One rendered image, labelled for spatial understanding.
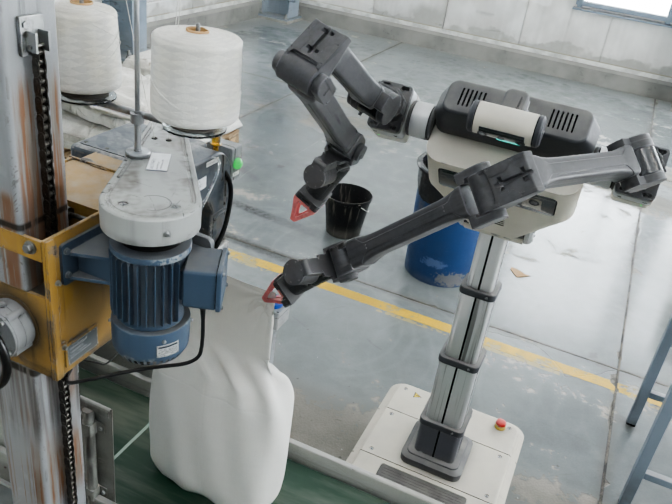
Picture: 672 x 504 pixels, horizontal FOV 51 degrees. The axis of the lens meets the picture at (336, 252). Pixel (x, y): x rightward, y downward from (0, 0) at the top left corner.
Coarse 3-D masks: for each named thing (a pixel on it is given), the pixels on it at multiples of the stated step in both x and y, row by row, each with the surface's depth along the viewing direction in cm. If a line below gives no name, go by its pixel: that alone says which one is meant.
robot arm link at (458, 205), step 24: (480, 168) 128; (456, 192) 130; (408, 216) 138; (432, 216) 134; (456, 216) 131; (480, 216) 128; (504, 216) 126; (360, 240) 147; (384, 240) 143; (408, 240) 140; (336, 264) 152; (360, 264) 148
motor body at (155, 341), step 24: (120, 264) 127; (144, 264) 124; (168, 264) 127; (120, 288) 129; (144, 288) 128; (168, 288) 129; (120, 312) 132; (144, 312) 130; (168, 312) 132; (120, 336) 133; (144, 336) 131; (168, 336) 133; (144, 360) 134; (168, 360) 137
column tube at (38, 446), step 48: (0, 0) 106; (48, 0) 115; (0, 48) 109; (0, 96) 113; (48, 96) 121; (0, 144) 118; (0, 192) 123; (48, 384) 145; (48, 432) 150; (48, 480) 156
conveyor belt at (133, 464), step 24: (96, 384) 233; (120, 408) 224; (144, 408) 226; (120, 432) 215; (144, 432) 217; (120, 456) 207; (144, 456) 208; (120, 480) 199; (144, 480) 201; (168, 480) 202; (288, 480) 207; (312, 480) 208; (336, 480) 210
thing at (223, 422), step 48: (240, 288) 169; (192, 336) 181; (240, 336) 175; (192, 384) 180; (240, 384) 175; (288, 384) 180; (192, 432) 186; (240, 432) 178; (288, 432) 187; (192, 480) 195; (240, 480) 185
